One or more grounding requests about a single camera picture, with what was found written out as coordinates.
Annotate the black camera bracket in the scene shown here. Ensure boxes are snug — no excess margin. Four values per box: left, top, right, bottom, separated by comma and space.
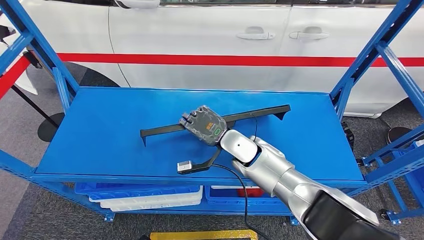
177, 146, 223, 176

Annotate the red barrier belt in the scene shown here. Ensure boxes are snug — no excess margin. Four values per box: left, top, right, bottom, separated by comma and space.
0, 56, 32, 101

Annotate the grey stanchion post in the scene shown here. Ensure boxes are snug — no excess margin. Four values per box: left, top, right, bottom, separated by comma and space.
22, 50, 44, 70

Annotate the black round stanchion base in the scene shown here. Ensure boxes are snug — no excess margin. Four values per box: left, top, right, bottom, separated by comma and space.
385, 126, 414, 146

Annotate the black ribbed plastic part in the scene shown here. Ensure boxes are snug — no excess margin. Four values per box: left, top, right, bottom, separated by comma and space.
340, 120, 355, 151

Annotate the thin black wire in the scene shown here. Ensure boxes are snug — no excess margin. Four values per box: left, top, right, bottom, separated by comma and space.
249, 113, 260, 144

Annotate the white car, red stripe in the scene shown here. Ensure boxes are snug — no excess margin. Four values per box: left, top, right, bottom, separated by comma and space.
0, 0, 424, 119

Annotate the black pole stanchion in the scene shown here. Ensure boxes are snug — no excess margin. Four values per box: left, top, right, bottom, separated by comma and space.
9, 84, 66, 143

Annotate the blue steel shelf rack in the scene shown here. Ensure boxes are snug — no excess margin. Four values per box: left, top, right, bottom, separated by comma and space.
0, 0, 424, 223

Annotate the blue wheeled shelf rack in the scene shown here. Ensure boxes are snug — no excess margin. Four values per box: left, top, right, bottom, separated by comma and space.
356, 124, 424, 226

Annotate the white car door handle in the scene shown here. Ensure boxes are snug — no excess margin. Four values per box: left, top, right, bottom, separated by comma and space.
288, 26, 330, 41
235, 26, 276, 41

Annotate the thick black cable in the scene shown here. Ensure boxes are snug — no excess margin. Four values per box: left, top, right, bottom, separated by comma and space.
211, 163, 273, 240

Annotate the red item in bin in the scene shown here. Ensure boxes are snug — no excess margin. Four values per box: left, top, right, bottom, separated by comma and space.
236, 187, 266, 199

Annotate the black plastic plate frame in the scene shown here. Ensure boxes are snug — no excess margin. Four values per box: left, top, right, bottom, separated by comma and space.
139, 104, 292, 148

